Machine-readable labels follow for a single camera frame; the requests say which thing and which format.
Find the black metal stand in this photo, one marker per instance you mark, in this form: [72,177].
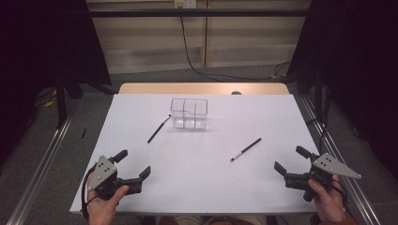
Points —
[61,100]
[318,90]

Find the clear acrylic organizer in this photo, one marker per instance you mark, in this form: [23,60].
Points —
[191,122]

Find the black horizontal bar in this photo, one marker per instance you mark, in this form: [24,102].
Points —
[219,13]

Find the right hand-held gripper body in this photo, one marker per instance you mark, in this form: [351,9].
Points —
[328,164]

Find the person's legs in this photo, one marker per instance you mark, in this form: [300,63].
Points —
[187,220]

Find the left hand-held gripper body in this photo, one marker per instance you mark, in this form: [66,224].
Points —
[103,175]

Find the person's right hand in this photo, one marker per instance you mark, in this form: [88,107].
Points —
[328,204]

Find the black curtain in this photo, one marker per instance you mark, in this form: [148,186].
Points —
[359,62]
[37,47]

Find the small black floor object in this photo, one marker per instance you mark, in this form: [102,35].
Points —
[84,133]

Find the metal floor rail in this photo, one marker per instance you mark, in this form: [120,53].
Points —
[364,207]
[40,175]

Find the black makeup brush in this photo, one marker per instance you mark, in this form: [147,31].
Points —
[246,149]
[159,129]

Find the person's left hand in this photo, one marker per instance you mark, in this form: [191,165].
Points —
[101,211]

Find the white wall socket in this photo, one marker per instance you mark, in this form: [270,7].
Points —
[185,3]

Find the white table cover sheet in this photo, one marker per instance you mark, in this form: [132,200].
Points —
[194,181]

